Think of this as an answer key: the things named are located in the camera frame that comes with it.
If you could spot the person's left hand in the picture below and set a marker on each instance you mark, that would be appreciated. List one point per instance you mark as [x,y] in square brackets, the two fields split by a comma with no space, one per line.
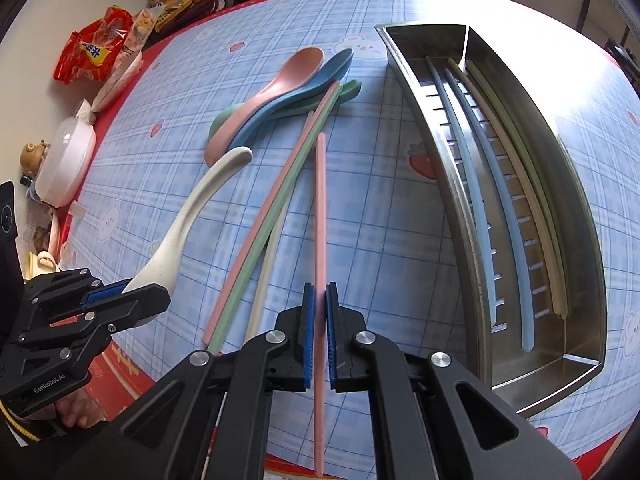
[75,410]

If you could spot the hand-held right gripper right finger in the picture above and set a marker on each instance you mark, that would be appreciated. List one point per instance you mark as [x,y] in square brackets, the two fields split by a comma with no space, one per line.
[332,335]

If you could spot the beige chopstick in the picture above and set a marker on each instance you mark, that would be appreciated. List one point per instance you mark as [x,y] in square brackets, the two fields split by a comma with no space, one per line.
[260,290]

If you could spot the white plastic wrapper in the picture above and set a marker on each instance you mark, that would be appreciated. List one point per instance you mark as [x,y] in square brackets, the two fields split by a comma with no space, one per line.
[117,80]

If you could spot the white bowl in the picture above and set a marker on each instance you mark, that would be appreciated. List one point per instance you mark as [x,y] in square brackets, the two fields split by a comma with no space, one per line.
[65,160]

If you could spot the white spoon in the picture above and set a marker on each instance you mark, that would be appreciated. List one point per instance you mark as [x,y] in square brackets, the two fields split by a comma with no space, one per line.
[200,200]

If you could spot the beige snack packet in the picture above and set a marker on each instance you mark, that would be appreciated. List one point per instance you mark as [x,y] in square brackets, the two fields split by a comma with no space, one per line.
[142,22]

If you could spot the blue spoon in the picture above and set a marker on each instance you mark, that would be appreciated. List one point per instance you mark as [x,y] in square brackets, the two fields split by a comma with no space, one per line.
[335,67]

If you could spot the red snack bag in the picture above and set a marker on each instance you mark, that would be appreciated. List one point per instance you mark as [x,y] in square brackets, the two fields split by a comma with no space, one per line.
[92,45]

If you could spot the pink spoon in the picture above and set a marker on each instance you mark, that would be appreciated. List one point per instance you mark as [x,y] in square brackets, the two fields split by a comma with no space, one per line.
[300,67]

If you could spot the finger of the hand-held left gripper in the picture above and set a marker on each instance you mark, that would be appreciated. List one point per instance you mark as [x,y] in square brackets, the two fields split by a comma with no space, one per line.
[135,305]
[105,292]

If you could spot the blue chopstick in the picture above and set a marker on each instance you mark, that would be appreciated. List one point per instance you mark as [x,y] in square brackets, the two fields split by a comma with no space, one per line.
[524,320]
[487,280]

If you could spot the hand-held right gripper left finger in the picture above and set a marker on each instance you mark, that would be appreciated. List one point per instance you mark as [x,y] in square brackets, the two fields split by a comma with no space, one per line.
[307,335]

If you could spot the green spoon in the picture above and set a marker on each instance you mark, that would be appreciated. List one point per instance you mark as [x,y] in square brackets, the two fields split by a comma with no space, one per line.
[350,92]

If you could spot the brown bear-shaped bottle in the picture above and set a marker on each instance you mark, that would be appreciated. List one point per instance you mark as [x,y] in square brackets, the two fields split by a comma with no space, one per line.
[34,156]

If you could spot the metal utensil tray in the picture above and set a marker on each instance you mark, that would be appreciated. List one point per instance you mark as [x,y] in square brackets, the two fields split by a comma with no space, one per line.
[565,160]

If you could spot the dark red garment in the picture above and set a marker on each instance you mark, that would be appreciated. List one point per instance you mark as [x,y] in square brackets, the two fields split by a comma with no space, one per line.
[205,12]

